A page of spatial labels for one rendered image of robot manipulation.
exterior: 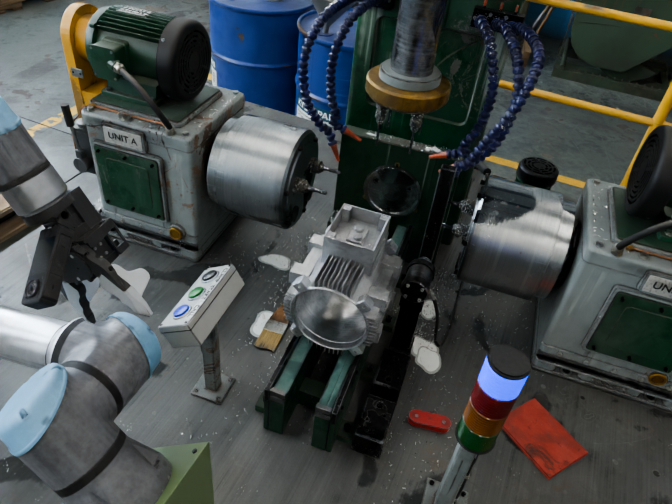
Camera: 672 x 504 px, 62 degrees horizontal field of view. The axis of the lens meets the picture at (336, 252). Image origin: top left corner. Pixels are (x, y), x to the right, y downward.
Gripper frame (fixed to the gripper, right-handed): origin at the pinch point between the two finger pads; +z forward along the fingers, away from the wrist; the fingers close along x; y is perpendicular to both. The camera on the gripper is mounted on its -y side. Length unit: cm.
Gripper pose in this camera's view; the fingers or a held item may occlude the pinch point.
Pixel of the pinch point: (117, 321)
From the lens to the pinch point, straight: 92.8
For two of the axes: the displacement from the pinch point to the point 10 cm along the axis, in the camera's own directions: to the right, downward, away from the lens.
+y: 3.3, -5.8, 7.4
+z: 3.9, 8.0, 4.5
